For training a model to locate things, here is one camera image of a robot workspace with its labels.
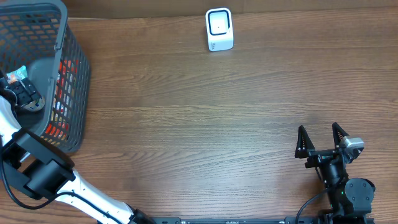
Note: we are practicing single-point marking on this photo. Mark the white barcode scanner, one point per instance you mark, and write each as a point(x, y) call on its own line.
point(219, 29)

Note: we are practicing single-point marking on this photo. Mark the grey plastic mesh basket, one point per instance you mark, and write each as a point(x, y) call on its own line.
point(36, 34)

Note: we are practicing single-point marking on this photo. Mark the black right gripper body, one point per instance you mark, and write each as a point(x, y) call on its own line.
point(321, 154)

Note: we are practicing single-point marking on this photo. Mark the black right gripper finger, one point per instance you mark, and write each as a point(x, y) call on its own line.
point(304, 146)
point(338, 134)

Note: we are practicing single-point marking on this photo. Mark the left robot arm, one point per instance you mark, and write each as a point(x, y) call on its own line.
point(35, 173)

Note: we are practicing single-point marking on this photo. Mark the teal snack packet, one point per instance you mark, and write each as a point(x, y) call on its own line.
point(17, 75)

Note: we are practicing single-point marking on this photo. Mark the long orange noodle package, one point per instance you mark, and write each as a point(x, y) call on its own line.
point(62, 102)

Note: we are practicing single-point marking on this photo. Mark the green lid white jar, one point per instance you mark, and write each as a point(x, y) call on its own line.
point(35, 105)

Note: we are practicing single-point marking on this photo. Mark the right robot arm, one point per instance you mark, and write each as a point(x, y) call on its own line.
point(350, 199)

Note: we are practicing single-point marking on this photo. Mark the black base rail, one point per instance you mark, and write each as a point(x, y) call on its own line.
point(286, 220)

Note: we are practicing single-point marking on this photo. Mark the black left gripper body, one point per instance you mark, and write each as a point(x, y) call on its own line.
point(23, 94)

